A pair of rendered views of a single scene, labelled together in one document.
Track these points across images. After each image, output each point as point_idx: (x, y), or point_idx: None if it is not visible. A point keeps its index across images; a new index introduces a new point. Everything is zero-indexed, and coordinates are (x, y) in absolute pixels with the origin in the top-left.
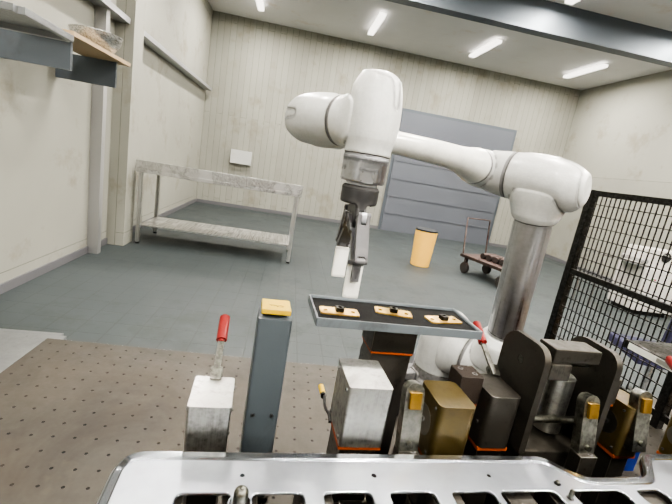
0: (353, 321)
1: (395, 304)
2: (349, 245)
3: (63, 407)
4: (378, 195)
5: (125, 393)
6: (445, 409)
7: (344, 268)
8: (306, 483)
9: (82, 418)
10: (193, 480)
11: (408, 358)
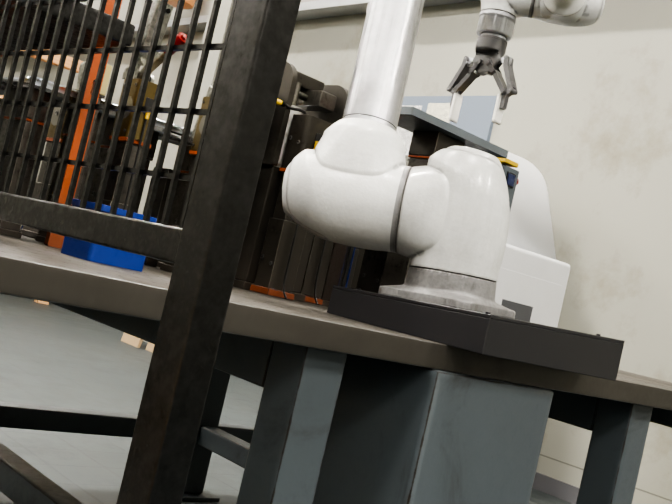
0: None
1: (455, 128)
2: (501, 91)
3: (656, 380)
4: (478, 39)
5: (660, 382)
6: None
7: (493, 113)
8: None
9: (630, 374)
10: None
11: (409, 160)
